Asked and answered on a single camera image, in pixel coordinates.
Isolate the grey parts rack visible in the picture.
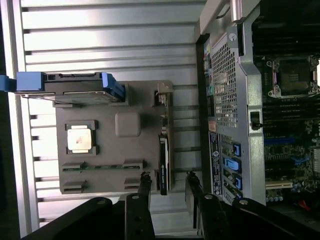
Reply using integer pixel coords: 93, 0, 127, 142
53, 79, 175, 195

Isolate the green RAM stick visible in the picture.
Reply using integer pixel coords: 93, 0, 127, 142
62, 164, 126, 173

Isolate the green motherboard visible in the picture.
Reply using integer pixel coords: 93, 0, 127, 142
252, 22, 320, 208

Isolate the metal CPU socket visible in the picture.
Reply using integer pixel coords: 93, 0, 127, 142
264, 55, 320, 99

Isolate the blue expansion slot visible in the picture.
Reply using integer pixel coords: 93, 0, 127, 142
264, 137, 295, 146

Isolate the white expansion slot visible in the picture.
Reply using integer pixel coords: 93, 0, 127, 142
265, 180, 294, 190

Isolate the black grey PC case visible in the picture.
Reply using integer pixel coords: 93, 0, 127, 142
194, 0, 320, 226

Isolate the silver CPU chip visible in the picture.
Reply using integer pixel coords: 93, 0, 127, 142
66, 124, 93, 154

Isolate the hard disk with blue caddy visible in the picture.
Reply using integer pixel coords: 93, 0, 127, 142
0, 71, 126, 105

